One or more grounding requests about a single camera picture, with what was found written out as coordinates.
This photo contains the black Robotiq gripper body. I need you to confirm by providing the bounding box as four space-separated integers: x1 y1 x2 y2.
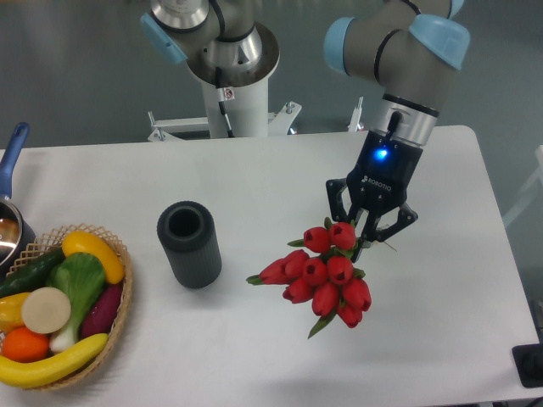
346 131 423 220

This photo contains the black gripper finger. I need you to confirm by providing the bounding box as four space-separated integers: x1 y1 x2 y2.
351 202 418 263
326 178 357 224

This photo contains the red tulip bouquet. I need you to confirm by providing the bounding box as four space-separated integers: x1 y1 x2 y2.
245 216 372 339

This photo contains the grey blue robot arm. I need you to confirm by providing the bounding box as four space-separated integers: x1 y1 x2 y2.
140 1 470 249

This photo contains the dark grey ribbed vase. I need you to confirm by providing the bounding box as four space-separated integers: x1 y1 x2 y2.
157 201 222 289

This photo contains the black device table edge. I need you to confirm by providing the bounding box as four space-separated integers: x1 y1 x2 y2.
512 343 542 388

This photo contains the yellow squash upper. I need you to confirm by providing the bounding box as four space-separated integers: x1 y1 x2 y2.
61 230 125 285

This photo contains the purple sweet potato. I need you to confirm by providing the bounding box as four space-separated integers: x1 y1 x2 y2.
80 283 122 338

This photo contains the green bok choy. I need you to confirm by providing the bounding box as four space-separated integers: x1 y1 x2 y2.
46 253 105 354

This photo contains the woven wicker basket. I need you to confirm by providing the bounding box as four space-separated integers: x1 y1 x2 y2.
1 224 133 391

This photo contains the beige round slice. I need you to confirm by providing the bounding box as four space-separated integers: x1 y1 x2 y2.
21 287 71 334

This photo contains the dark green cucumber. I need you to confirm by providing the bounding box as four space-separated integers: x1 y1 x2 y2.
1 248 65 298

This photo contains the yellow bell pepper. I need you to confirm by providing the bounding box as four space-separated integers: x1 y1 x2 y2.
0 293 30 333

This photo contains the orange fruit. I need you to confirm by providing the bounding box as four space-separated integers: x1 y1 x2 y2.
1 326 49 363

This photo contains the yellow banana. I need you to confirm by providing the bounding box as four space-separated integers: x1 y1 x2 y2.
1 333 109 389

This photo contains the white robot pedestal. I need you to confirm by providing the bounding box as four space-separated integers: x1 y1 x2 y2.
201 79 268 139

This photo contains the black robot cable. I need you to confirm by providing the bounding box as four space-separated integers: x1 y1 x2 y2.
214 67 236 138

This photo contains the white metal base frame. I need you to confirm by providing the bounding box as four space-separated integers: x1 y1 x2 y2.
148 96 364 142

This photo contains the blue handled saucepan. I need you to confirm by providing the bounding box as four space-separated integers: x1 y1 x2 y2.
1 122 35 282

